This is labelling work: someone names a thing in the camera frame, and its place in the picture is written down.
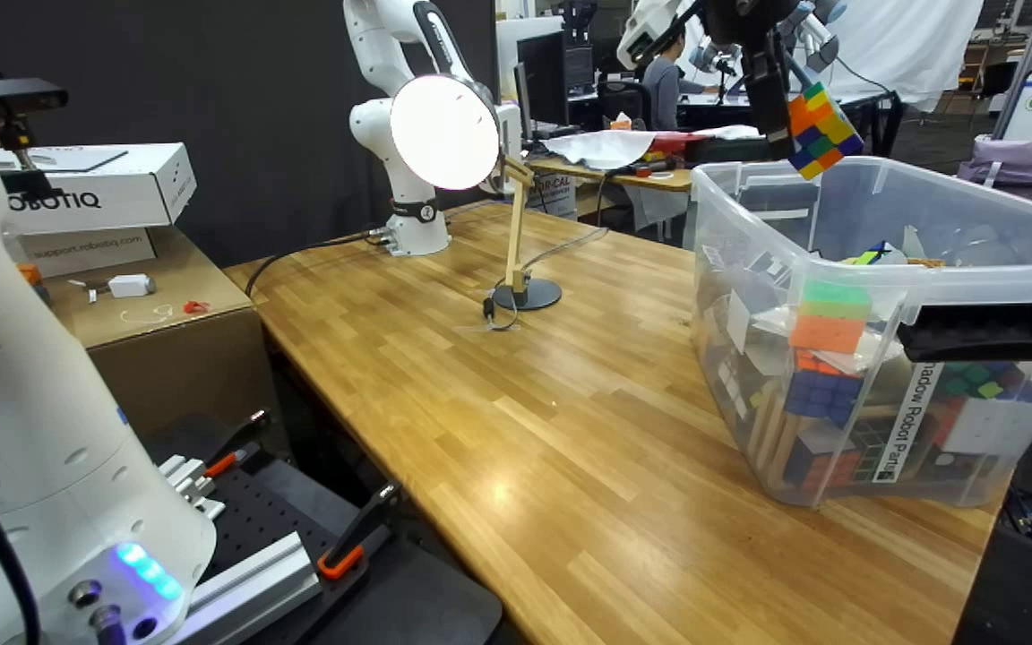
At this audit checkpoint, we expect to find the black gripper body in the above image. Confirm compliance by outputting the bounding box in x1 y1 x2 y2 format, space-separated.
693 0 802 52

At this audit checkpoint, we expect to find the multicoloured Rubik's cube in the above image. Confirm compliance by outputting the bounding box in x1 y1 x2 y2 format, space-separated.
780 77 870 181

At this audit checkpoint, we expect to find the white robot arm black-banded base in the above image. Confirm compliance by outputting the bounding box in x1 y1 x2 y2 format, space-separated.
340 0 464 262

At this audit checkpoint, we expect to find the wooden background desk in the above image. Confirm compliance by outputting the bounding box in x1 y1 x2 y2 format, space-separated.
527 155 703 199

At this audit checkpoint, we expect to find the white cloth on desk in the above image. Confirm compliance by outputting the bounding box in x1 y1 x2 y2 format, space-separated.
538 125 664 172

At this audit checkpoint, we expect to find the pastel green orange cube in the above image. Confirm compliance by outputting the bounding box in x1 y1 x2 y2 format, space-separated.
789 276 877 357

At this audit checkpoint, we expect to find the clear plastic storage box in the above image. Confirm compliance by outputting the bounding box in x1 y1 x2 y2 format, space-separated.
690 155 1032 511

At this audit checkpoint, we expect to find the blue puzzle cube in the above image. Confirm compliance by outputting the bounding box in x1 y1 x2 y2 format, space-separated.
780 368 868 428

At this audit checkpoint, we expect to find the green puzzle cube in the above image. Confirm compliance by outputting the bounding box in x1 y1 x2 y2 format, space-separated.
940 360 1032 407

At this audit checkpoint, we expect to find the brown cardboard box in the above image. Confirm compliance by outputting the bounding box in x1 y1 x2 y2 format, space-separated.
12 224 285 462

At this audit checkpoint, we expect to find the white Robotiq cardboard box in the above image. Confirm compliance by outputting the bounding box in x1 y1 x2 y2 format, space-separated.
0 141 202 241

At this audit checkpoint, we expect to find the grey gripper rig on tripod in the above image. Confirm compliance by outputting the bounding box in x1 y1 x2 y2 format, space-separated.
778 0 857 86

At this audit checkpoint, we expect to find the black background table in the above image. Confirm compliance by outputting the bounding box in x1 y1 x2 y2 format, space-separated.
690 88 909 162

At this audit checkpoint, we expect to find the seated person grey shirt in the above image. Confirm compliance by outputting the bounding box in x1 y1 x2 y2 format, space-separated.
637 52 693 132

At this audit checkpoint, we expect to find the white curtain sheet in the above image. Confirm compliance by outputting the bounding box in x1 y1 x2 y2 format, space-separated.
656 0 991 114

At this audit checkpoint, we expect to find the black office chair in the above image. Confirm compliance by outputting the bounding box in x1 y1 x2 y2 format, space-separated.
596 70 661 132

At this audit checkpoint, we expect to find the black computer monitor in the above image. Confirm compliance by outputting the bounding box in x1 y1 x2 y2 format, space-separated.
512 28 600 127

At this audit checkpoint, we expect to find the purple bag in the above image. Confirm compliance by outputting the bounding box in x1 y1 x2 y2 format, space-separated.
956 125 1032 207

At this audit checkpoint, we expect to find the white label strip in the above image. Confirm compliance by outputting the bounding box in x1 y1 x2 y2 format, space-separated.
868 360 949 487

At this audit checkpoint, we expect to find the black breadboard platform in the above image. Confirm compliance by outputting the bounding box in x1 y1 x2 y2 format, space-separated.
151 452 510 645

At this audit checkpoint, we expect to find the small white adapter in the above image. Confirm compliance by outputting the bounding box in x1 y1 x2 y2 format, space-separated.
103 271 159 301

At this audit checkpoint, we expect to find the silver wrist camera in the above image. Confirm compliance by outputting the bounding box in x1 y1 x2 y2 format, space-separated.
612 0 699 70

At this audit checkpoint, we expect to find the black clamp orange handle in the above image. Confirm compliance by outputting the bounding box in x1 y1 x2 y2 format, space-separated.
194 406 276 482
313 481 405 587

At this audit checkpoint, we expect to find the silver metal bracket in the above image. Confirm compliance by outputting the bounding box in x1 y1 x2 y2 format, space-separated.
156 452 229 523

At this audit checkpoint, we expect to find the aluminium extrusion rail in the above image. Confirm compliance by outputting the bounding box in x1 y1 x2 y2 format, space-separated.
172 530 331 645

